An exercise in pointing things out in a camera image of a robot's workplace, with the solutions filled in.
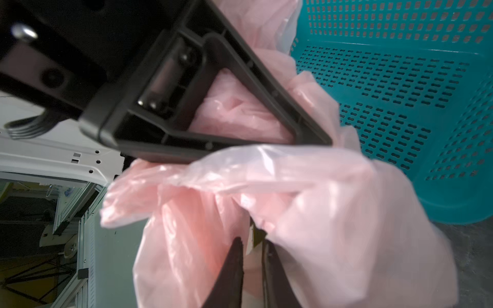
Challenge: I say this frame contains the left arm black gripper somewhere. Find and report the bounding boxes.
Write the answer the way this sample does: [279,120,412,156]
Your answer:
[1,1,186,119]

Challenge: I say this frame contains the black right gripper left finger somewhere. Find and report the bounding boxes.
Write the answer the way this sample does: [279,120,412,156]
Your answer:
[202,237,244,308]

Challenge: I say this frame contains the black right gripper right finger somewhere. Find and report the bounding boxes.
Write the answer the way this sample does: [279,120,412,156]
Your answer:
[261,240,302,308]

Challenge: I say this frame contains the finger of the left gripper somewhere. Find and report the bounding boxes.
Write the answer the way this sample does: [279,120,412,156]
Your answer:
[79,1,332,164]

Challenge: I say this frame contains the pink plastic bag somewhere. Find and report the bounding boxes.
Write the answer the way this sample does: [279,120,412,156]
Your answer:
[100,1,458,307]

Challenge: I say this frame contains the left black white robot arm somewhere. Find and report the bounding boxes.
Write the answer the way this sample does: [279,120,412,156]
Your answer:
[1,1,332,186]

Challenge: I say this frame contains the teal plastic basket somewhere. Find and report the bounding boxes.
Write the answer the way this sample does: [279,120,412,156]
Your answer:
[291,0,492,224]

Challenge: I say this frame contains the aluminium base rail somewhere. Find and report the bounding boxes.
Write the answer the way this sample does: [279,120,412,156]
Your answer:
[48,183,145,307]

